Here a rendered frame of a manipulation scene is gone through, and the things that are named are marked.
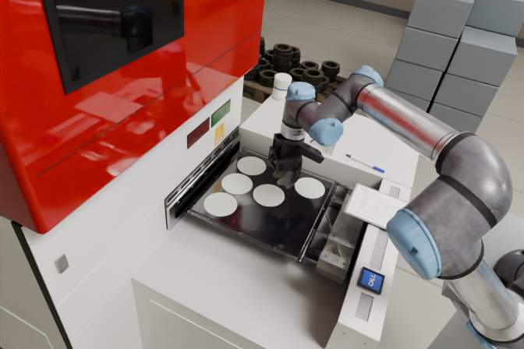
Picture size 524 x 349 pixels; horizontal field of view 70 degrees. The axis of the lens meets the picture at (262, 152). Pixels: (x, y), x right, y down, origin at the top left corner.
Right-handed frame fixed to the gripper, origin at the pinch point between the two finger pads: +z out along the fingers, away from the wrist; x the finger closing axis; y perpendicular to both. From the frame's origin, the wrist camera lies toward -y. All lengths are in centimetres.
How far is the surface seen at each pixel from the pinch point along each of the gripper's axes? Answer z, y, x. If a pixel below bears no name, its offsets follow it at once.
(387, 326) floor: 93, -62, 14
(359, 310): -2.5, 0.9, 45.4
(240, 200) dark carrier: 3.2, 16.2, 0.6
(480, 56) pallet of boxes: 11, -189, -107
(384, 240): -2.4, -16.4, 28.9
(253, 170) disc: 3.2, 7.9, -12.2
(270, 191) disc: 3.1, 5.5, -1.4
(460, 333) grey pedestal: 26, -41, 48
